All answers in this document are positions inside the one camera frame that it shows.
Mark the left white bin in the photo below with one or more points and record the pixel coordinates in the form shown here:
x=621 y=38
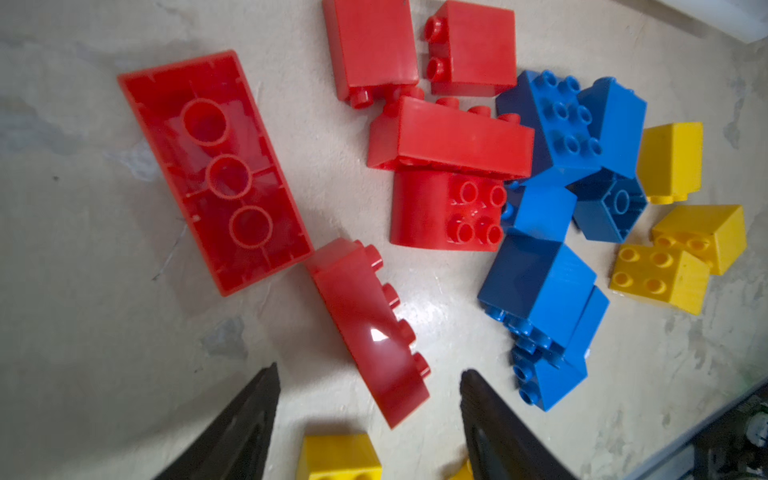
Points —
x=744 y=20

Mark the yellow tall brick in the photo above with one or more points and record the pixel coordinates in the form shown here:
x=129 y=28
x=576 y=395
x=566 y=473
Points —
x=670 y=162

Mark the red brick top left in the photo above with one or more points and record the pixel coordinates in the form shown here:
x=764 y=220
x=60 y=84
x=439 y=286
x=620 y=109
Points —
x=372 y=48

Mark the yellow brick right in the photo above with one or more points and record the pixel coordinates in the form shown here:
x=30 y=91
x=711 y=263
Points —
x=715 y=234

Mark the blue large square brick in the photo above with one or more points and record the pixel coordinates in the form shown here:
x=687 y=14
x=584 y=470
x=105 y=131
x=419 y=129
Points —
x=538 y=289

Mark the red long curved brick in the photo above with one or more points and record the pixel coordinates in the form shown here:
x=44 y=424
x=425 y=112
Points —
x=362 y=308

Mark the red square brick studs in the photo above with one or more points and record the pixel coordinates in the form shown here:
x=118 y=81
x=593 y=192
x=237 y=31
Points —
x=440 y=210

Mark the red brick top right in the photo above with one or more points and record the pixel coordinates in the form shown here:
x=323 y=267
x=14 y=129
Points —
x=472 y=50

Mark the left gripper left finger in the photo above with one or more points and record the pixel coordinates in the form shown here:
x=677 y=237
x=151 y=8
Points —
x=235 y=445

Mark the blue brick lower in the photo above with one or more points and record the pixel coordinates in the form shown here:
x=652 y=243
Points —
x=546 y=376

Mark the blue brick centre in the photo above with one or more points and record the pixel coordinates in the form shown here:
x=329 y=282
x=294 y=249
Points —
x=539 y=212

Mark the small yellow brick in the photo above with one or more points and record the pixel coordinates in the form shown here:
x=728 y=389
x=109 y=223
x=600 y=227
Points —
x=464 y=472

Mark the blue long studded brick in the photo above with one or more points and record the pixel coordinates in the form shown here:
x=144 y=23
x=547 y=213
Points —
x=564 y=150

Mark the yellow studded brick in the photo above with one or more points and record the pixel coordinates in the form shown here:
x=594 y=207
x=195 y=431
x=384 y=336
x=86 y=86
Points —
x=661 y=275

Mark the yellow long brick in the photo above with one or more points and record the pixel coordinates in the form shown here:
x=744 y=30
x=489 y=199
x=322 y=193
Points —
x=338 y=457

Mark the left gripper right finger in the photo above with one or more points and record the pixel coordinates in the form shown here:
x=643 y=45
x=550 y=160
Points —
x=500 y=445

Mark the blue tall brick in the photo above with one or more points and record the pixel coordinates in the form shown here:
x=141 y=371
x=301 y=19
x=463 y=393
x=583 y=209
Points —
x=618 y=117

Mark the dark blue hollow brick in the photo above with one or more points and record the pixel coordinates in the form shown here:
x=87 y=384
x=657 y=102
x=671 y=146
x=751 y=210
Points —
x=608 y=205

